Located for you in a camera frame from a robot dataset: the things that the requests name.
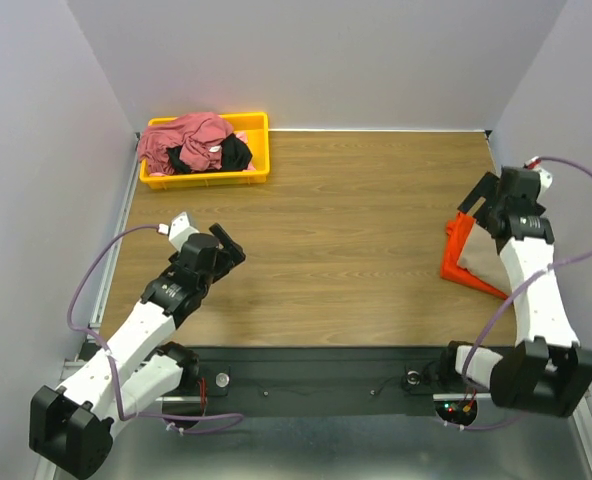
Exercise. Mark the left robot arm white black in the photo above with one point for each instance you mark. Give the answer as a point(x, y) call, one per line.
point(74, 425)

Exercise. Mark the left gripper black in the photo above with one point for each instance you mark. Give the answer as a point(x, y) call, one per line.
point(234, 251)

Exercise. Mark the yellow plastic bin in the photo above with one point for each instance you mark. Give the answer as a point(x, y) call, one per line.
point(254, 125)

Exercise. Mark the black t shirt in bin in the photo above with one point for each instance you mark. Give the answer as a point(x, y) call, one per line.
point(235, 157)

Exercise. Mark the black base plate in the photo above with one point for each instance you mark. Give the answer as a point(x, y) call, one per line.
point(224, 383)

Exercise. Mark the orange folded t shirt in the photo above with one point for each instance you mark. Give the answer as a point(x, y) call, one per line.
point(457, 231)

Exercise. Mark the pink t shirt in bin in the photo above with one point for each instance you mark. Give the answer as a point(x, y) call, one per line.
point(199, 137)

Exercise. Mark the beige t shirt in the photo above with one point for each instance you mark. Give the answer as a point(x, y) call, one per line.
point(480, 258)

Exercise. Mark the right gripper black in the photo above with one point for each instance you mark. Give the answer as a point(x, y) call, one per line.
point(483, 201)

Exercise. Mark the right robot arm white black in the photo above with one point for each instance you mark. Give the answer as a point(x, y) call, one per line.
point(547, 371)

